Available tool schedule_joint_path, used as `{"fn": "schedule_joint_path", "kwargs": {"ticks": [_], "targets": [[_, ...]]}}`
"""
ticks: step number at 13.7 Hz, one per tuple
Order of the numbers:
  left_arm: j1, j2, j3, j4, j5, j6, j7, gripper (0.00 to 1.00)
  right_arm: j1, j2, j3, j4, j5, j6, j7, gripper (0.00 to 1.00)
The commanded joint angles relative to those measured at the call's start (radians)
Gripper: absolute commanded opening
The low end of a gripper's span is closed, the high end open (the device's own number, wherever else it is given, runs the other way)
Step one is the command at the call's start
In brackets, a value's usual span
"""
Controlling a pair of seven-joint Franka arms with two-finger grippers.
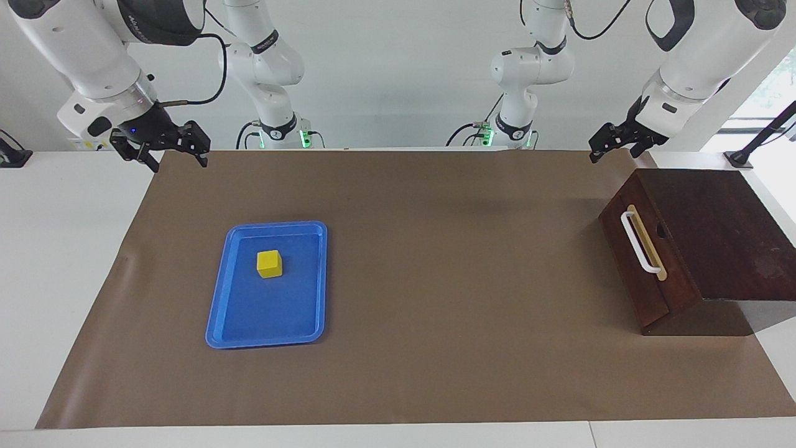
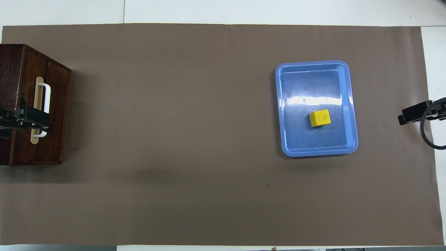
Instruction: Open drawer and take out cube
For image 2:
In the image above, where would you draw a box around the wooden drawer with white handle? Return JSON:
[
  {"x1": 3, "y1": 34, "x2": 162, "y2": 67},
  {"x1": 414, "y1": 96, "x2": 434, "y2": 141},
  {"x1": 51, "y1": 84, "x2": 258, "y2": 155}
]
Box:
[{"x1": 16, "y1": 45, "x2": 72, "y2": 165}]

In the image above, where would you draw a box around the yellow cube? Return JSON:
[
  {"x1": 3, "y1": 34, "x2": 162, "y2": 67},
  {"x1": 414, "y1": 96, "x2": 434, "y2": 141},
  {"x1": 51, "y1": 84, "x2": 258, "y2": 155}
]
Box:
[{"x1": 309, "y1": 109, "x2": 331, "y2": 128}]

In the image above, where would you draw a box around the brown paper table mat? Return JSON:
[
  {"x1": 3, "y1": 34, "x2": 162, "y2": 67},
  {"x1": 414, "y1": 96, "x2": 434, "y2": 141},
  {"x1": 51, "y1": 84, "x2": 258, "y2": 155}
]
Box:
[{"x1": 0, "y1": 23, "x2": 445, "y2": 246}]

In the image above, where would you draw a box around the dark wooden drawer cabinet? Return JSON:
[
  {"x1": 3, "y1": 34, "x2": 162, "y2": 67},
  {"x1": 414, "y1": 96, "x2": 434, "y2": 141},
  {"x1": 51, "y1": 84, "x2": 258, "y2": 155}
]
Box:
[{"x1": 0, "y1": 44, "x2": 28, "y2": 166}]

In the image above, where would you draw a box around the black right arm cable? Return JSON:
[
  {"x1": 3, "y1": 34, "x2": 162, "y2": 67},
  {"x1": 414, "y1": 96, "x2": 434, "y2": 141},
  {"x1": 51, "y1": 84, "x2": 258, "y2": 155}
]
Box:
[{"x1": 420, "y1": 99, "x2": 446, "y2": 150}]

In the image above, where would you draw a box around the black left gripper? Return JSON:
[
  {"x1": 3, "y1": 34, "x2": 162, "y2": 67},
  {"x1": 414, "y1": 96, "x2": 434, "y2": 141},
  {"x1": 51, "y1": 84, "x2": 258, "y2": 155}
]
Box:
[{"x1": 0, "y1": 98, "x2": 55, "y2": 135}]

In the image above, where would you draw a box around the blue plastic tray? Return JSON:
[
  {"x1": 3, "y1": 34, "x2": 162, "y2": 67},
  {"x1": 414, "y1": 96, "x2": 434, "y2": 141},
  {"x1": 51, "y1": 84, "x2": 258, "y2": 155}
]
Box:
[{"x1": 275, "y1": 60, "x2": 359, "y2": 158}]

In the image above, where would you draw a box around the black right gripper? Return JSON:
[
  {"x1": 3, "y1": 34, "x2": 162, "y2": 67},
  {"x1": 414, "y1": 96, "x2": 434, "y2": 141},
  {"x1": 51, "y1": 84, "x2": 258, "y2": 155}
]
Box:
[{"x1": 398, "y1": 98, "x2": 446, "y2": 126}]

